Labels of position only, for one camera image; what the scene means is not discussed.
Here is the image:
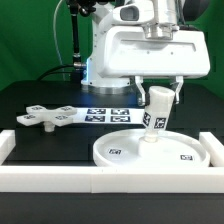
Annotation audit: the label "white cross-shaped table base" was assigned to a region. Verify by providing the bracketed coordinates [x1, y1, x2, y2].
[17, 105, 77, 133]

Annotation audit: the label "white marker sheet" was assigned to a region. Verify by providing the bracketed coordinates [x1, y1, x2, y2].
[71, 108, 144, 124]

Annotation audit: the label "white fence bar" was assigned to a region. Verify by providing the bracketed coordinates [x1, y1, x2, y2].
[0, 166, 224, 193]
[199, 132, 224, 167]
[0, 130, 16, 166]

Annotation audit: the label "white left fence bar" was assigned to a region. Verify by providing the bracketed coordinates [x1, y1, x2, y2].
[0, 130, 16, 166]

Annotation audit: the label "white cable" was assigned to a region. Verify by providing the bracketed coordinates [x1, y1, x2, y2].
[52, 0, 67, 81]

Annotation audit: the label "white round table top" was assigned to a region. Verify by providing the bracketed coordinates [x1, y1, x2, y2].
[93, 129, 210, 168]

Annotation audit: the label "white right fence bar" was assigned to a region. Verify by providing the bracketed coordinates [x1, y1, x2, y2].
[199, 132, 224, 167]

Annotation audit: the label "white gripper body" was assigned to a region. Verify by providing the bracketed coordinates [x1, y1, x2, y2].
[96, 26, 210, 78]

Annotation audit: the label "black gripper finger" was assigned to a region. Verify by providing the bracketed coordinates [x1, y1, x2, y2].
[170, 76, 184, 104]
[135, 76, 146, 106]

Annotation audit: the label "white front fence bar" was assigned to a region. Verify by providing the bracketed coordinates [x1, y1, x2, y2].
[0, 166, 224, 193]

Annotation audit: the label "black cables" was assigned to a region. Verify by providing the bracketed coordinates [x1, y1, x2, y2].
[36, 64, 87, 82]

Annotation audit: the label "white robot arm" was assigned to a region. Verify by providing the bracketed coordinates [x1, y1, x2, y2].
[82, 0, 210, 106]

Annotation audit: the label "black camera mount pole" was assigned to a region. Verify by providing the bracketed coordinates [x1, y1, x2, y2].
[66, 0, 96, 63]

